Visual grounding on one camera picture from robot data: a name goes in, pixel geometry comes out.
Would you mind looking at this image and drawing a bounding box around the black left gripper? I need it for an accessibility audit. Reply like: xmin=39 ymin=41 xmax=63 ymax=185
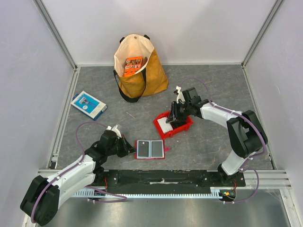
xmin=107 ymin=134 xmax=137 ymax=157

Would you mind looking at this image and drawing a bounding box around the red plastic bin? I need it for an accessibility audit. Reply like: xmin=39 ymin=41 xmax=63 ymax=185
xmin=153 ymin=111 xmax=193 ymax=140

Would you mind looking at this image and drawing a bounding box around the red leather card holder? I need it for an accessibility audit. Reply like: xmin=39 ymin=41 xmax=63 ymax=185
xmin=134 ymin=140 xmax=170 ymax=160

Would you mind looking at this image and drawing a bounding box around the black credit card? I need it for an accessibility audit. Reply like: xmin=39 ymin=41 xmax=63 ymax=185
xmin=137 ymin=140 xmax=149 ymax=158

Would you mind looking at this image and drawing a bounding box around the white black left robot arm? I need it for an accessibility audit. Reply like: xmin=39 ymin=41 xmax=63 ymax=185
xmin=20 ymin=130 xmax=136 ymax=226

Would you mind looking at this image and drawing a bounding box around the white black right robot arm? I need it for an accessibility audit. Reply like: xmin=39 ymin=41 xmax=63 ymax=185
xmin=166 ymin=86 xmax=268 ymax=186

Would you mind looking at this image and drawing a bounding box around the white card stack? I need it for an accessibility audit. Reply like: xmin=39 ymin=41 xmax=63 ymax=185
xmin=157 ymin=117 xmax=173 ymax=134

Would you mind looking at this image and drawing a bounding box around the mustard yellow tote bag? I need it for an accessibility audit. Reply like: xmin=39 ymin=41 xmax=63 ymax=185
xmin=113 ymin=34 xmax=169 ymax=103

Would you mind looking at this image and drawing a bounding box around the blue white razor package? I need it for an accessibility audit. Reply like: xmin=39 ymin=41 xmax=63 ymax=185
xmin=71 ymin=91 xmax=107 ymax=121

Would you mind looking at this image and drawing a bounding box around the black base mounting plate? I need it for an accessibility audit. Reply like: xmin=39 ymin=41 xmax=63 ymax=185
xmin=90 ymin=170 xmax=246 ymax=188

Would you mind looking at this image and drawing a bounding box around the orange snack box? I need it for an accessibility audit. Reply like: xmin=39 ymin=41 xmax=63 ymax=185
xmin=123 ymin=56 xmax=143 ymax=77

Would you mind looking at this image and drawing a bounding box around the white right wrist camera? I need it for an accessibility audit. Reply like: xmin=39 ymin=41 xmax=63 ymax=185
xmin=174 ymin=86 xmax=185 ymax=104

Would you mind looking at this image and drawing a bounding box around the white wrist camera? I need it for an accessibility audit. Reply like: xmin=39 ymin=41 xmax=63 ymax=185
xmin=107 ymin=124 xmax=122 ymax=138
xmin=174 ymin=86 xmax=185 ymax=104

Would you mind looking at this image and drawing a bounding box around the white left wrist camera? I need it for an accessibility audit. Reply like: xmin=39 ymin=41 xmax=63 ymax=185
xmin=107 ymin=124 xmax=122 ymax=138

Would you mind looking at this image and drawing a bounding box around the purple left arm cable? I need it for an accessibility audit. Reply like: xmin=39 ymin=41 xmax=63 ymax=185
xmin=30 ymin=122 xmax=128 ymax=224

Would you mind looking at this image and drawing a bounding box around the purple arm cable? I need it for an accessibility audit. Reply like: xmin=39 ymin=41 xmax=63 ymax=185
xmin=179 ymin=78 xmax=267 ymax=204
xmin=30 ymin=122 xmax=128 ymax=224

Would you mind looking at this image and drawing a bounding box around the aluminium frame rail left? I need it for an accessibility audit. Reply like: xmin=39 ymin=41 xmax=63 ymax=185
xmin=34 ymin=0 xmax=79 ymax=169

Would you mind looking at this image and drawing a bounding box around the aluminium frame rail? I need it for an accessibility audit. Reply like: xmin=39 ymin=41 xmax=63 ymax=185
xmin=34 ymin=0 xmax=79 ymax=169
xmin=242 ymin=0 xmax=284 ymax=169
xmin=36 ymin=169 xmax=292 ymax=190

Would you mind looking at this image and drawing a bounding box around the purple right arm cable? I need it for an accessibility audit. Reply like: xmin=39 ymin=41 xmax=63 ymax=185
xmin=179 ymin=78 xmax=267 ymax=204

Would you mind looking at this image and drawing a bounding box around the white slotted cable duct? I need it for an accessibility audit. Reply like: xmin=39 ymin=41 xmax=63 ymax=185
xmin=72 ymin=188 xmax=223 ymax=199

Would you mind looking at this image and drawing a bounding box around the aluminium front frame rail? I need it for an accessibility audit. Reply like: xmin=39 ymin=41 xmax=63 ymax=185
xmin=36 ymin=169 xmax=292 ymax=190

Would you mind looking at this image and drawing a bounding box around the aluminium frame rail right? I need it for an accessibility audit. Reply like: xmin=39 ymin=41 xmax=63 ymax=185
xmin=242 ymin=0 xmax=284 ymax=169

